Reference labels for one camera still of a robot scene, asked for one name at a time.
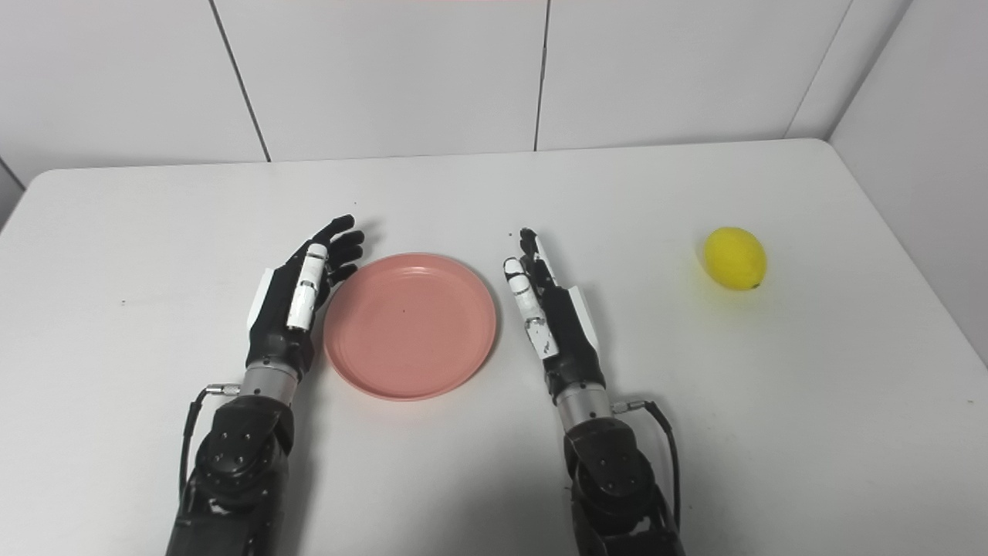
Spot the pink plate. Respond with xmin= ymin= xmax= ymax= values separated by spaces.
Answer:
xmin=323 ymin=253 xmax=498 ymax=402

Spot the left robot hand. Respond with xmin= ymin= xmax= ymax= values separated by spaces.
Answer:
xmin=245 ymin=215 xmax=366 ymax=379

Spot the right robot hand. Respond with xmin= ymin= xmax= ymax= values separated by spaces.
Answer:
xmin=503 ymin=227 xmax=607 ymax=401

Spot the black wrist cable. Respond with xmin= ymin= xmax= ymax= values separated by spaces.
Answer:
xmin=613 ymin=400 xmax=682 ymax=530
xmin=179 ymin=384 xmax=242 ymax=499

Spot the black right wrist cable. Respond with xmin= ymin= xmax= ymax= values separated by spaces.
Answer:
xmin=613 ymin=400 xmax=682 ymax=530

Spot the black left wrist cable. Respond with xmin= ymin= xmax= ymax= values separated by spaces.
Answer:
xmin=179 ymin=384 xmax=242 ymax=499

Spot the yellow lemon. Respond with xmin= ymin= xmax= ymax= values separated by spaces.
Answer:
xmin=702 ymin=226 xmax=768 ymax=291

